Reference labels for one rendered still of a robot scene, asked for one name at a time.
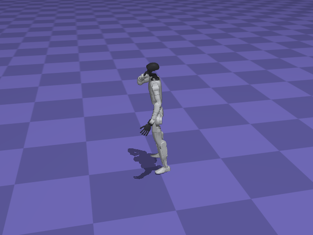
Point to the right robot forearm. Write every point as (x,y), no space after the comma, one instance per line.
(142,77)

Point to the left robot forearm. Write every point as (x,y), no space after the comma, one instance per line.
(155,113)

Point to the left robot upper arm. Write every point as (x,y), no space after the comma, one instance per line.
(155,89)

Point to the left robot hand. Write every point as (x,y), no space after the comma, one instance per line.
(147,128)

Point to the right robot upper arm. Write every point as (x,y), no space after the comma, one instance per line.
(144,81)

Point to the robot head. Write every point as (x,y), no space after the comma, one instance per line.
(152,67)

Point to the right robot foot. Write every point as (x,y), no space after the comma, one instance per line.
(155,155)

